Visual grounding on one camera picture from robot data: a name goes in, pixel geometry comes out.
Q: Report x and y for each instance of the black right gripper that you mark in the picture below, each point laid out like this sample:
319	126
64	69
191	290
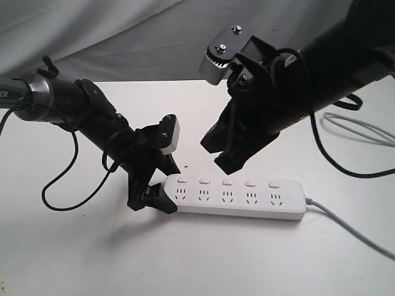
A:
266	89

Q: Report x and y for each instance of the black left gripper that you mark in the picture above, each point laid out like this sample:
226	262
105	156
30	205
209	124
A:
143	159

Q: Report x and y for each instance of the white five-outlet power strip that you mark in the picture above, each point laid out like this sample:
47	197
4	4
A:
237	196

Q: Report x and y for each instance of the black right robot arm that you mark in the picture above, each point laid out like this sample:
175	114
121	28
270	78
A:
351	54

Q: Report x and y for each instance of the grey backdrop cloth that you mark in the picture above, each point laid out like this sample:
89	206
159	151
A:
145	40

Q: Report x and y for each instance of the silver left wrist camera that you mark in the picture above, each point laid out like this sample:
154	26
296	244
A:
167	136

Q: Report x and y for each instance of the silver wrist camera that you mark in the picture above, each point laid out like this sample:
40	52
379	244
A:
221	51
167	136

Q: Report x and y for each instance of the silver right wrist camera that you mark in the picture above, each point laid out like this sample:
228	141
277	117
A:
221	51

